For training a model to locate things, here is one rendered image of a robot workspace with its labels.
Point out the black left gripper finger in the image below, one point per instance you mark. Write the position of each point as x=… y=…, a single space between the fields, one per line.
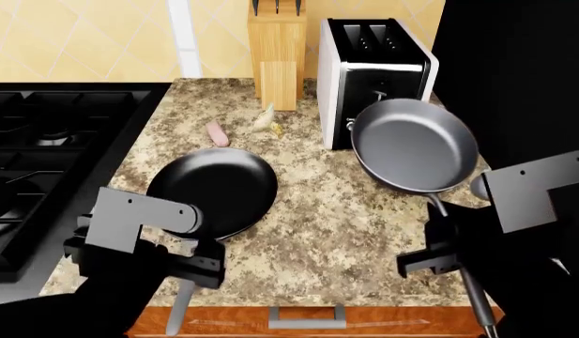
x=78 y=243
x=200 y=264

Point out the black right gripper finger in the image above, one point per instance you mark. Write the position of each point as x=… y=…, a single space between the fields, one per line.
x=422 y=262

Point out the black cast iron stove grate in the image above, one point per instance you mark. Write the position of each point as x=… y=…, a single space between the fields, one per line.
x=50 y=176
x=101 y=105

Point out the black gas stove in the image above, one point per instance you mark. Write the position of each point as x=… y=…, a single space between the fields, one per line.
x=106 y=141

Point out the silver round stove burner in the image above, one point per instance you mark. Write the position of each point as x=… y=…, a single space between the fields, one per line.
x=54 y=138

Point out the pink sausage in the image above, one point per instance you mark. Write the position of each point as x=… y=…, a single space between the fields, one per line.
x=217 y=134

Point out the small yellowish food piece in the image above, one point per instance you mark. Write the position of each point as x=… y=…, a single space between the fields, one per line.
x=277 y=130

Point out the black and white toaster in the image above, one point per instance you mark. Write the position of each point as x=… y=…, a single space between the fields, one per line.
x=378 y=77

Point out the wooden knife block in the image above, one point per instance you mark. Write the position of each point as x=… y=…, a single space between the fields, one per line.
x=276 y=45

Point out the grey right gripper camera bracket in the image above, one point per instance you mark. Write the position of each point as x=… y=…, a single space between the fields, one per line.
x=528 y=190

